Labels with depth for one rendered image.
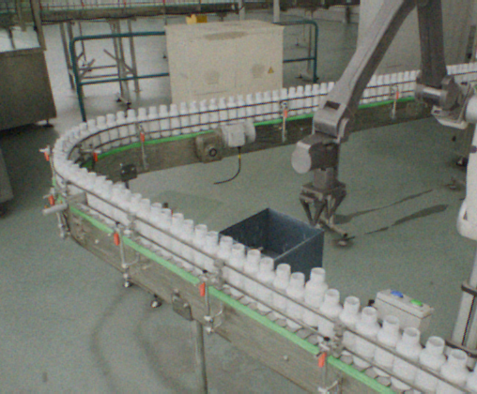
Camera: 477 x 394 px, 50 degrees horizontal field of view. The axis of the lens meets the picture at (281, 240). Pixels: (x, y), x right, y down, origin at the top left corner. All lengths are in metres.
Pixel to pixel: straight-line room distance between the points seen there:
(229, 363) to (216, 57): 3.50
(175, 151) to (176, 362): 1.18
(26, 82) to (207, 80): 2.15
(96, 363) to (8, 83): 4.20
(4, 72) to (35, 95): 0.40
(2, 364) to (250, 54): 3.87
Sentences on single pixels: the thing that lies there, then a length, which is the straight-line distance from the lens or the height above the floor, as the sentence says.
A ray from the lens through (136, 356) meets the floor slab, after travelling 2.96.
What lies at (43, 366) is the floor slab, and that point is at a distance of 3.06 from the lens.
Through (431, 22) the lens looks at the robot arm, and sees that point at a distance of 1.46.
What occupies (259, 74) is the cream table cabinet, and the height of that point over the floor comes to 0.72.
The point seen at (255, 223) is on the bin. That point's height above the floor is 0.90.
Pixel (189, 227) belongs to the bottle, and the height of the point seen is 1.15.
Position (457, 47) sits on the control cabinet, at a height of 0.65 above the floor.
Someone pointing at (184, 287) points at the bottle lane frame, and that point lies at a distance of 1.78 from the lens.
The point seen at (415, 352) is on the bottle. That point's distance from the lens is 1.28.
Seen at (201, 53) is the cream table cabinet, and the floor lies 0.98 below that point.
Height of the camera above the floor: 1.96
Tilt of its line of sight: 30 degrees down
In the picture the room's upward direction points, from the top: 1 degrees clockwise
